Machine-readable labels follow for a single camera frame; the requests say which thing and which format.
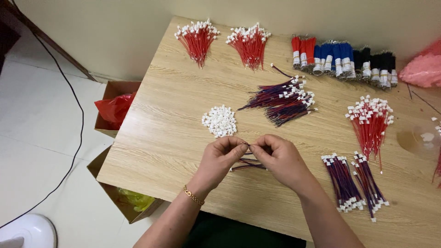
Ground black power cable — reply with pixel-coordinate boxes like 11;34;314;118
0;0;85;229

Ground person's left hand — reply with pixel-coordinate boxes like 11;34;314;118
192;136;249;198

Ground pile of white plastic connectors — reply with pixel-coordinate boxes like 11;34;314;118
201;105;238;138

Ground red taped wire bundle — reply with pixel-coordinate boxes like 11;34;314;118
291;35;302;70
299;37;317;73

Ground bundle of double-ended red blue wires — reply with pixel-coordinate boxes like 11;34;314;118
351;151;390;223
321;153;366;213

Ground person's right hand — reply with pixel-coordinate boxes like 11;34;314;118
248;134;316;194

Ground pink plastic bag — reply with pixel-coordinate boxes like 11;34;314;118
399;39;441;88

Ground clear plastic container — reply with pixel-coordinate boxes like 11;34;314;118
396;123;441;160

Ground bundle of red connector wires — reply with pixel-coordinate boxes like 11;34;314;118
174;19;221;69
226;22;271;71
345;95;395;173

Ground small heap red blue wires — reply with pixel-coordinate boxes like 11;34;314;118
229;157;268;172

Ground single red blue connector wire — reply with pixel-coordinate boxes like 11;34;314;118
270;63;294;78

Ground pile of red blue connector wires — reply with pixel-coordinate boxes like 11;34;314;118
237;75;318;128

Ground person's dark clothing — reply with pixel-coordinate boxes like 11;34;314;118
181;210;307;248

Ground thin dark loose wire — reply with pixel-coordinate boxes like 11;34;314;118
407;84;441;116

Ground gold chain bracelet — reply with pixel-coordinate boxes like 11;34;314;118
182;185;205;206

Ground cardboard box with red bag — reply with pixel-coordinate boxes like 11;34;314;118
94;81;142;138

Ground black taped wire bundle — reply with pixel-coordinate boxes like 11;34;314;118
369;51;392;89
389;55;399;87
353;46;372;81

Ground blue taped wire bundle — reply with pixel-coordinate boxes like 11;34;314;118
312;44;324;76
321;41;335;75
332;41;356;81

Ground white fan base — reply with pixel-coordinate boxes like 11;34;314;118
0;213;58;248

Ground cardboard box with yellow bag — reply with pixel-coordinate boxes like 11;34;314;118
86;145;165;225

